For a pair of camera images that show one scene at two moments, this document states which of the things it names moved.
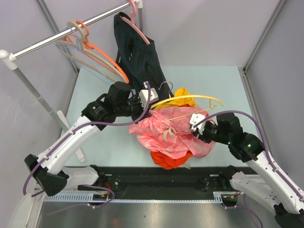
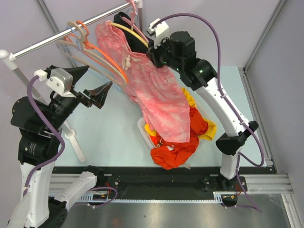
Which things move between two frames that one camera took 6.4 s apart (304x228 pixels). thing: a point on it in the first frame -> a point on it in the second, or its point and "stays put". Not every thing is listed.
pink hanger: [132, 22] stays put
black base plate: [161, 183] stays put
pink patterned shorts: [167, 131] -> [152, 85]
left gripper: [141, 110] -> [98, 95]
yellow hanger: [211, 99] -> [131, 31]
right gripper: [203, 137] -> [153, 52]
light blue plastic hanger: [78, 48] -> [82, 61]
